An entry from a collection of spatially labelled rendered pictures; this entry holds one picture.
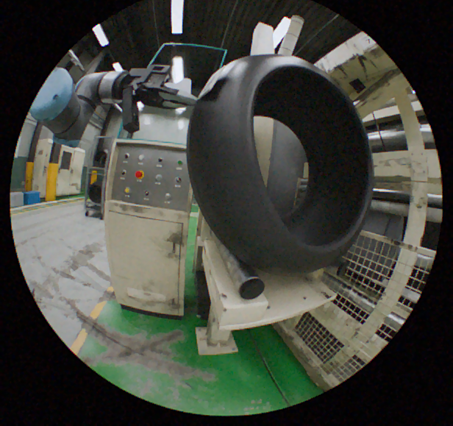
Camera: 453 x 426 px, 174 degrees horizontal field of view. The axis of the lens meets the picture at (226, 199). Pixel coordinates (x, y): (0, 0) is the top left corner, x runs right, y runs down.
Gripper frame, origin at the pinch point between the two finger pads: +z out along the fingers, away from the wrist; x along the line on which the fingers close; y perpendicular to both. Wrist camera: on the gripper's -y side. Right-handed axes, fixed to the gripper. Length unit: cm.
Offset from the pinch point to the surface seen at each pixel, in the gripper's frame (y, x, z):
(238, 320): -38.4, -10.9, 18.2
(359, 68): 47, -15, 46
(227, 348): -116, 23, 47
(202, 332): -118, 41, 32
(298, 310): -38, -11, 34
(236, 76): 1.2, -11.1, 5.9
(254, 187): -14.9, -11.6, 12.5
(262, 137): 11.1, 26.2, 26.4
